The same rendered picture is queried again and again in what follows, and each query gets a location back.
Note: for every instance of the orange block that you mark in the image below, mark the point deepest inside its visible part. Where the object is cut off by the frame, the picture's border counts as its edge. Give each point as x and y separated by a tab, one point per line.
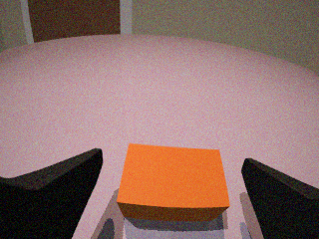
172	183

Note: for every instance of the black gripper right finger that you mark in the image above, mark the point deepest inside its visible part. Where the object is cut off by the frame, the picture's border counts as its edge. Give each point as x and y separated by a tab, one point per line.
286	208

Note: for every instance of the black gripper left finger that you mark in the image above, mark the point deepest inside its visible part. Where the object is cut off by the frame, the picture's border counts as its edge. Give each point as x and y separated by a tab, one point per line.
48	203

